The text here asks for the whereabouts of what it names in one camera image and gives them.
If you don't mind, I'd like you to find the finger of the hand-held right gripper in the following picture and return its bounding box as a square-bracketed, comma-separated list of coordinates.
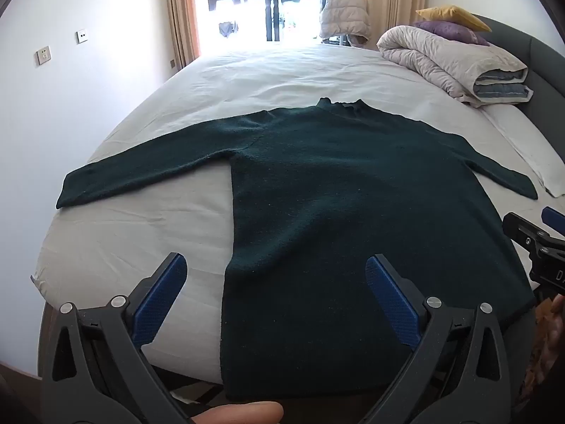
[542, 206, 565, 231]
[502, 212, 552, 252]

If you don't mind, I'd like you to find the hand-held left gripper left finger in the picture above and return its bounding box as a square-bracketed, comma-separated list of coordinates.
[39, 253, 195, 424]

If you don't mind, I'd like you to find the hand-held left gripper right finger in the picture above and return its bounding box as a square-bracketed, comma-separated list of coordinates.
[365, 254, 526, 424]

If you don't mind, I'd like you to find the dark green sweater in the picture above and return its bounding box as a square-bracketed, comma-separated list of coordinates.
[56, 97, 539, 400]

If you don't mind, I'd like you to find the person's right hand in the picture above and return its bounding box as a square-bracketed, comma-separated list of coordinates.
[530, 294, 565, 394]

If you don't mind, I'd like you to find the person's left hand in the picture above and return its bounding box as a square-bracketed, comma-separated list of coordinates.
[190, 401, 284, 424]

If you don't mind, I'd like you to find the white flat pillow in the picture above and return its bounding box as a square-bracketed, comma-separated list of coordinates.
[479, 104, 565, 199]

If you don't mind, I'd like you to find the grey padded headboard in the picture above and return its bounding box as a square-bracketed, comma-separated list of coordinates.
[470, 13, 565, 160]

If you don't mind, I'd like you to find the folded beige duvet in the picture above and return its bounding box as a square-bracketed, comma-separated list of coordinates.
[376, 24, 533, 107]

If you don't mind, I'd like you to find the purple pillow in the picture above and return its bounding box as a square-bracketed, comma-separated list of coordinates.
[412, 20, 490, 47]

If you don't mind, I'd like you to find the yellow pillow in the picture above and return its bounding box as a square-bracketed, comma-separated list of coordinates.
[416, 5, 493, 33]

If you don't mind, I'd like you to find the bed with white sheet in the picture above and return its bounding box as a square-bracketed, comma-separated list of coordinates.
[30, 44, 565, 385]

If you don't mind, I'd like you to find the white puffer jacket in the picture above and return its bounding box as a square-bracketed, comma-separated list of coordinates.
[319, 0, 371, 45]

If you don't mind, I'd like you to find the glass balcony door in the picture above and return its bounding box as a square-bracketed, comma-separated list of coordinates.
[192, 0, 363, 56]

